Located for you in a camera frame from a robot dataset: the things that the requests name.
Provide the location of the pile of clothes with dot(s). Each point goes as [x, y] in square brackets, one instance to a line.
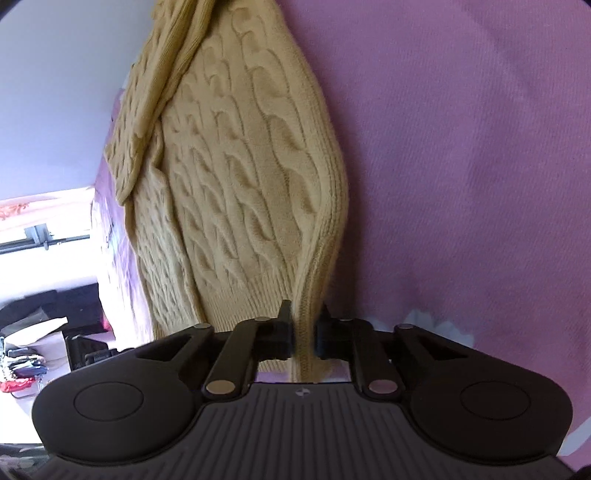
[21, 369]

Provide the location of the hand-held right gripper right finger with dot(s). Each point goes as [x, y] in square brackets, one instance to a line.
[323, 333]

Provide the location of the pink floral bedsheet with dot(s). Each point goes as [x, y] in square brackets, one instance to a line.
[461, 161]

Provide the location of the white paper bag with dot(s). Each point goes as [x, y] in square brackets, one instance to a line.
[37, 328]

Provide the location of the window frame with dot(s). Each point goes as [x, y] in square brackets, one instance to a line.
[44, 236]

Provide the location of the pink sheer curtain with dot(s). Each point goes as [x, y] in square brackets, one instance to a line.
[41, 207]

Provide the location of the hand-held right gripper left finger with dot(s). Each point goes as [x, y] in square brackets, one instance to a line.
[286, 333]

